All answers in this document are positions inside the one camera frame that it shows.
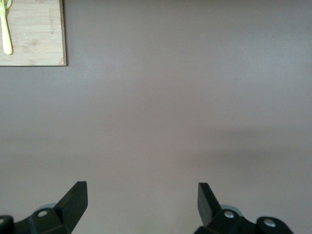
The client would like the brown table cover mat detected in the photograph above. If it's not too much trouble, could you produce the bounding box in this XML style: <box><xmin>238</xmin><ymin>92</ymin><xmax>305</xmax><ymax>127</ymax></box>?
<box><xmin>0</xmin><ymin>0</ymin><xmax>312</xmax><ymax>234</ymax></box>

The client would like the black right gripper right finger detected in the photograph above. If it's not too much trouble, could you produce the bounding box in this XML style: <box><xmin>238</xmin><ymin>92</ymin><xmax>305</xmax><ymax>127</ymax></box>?
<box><xmin>194</xmin><ymin>182</ymin><xmax>294</xmax><ymax>234</ymax></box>

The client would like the bamboo cutting board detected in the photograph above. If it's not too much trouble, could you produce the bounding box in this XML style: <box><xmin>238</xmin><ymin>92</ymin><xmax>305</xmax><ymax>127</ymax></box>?
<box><xmin>0</xmin><ymin>0</ymin><xmax>67</xmax><ymax>67</ymax></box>

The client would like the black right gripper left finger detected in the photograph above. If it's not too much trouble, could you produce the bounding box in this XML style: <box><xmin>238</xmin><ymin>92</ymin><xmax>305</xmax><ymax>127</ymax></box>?
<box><xmin>0</xmin><ymin>181</ymin><xmax>88</xmax><ymax>234</ymax></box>

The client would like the yellow plastic fork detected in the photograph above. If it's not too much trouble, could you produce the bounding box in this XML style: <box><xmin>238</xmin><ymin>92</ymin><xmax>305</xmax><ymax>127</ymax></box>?
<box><xmin>0</xmin><ymin>3</ymin><xmax>13</xmax><ymax>56</ymax></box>

